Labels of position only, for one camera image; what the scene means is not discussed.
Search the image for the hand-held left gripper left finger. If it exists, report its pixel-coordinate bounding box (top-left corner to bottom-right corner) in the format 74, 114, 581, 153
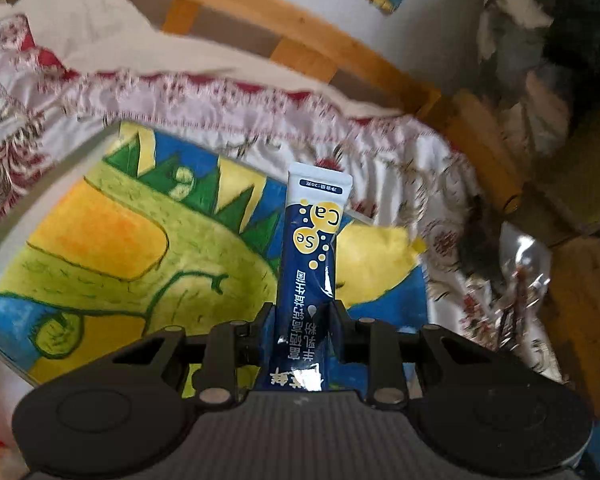
107, 304, 279, 407

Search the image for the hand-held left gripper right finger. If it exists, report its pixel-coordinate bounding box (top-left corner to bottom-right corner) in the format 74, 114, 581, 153
330, 301, 487, 407

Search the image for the blue stick powder packet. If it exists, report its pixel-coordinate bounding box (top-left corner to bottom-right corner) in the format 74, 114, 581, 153
267, 162, 354, 397

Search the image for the painted cardboard box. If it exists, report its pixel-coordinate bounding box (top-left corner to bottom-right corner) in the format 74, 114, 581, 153
0, 121, 431, 386

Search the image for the clear plastic bag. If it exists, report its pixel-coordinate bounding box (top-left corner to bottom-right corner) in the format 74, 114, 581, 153
480, 224, 555, 353

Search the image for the floral bedsheet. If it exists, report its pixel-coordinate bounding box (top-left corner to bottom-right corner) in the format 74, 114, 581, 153
0, 0, 568, 391

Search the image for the white cloth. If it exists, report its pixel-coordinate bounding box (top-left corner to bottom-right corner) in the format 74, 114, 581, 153
10, 0, 341, 111

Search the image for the dark patterned cloth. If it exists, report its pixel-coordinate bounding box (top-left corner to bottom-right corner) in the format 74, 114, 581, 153
477, 0, 600, 196

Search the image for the wooden bed frame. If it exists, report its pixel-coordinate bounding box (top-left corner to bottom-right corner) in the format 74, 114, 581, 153
0, 0, 526, 212

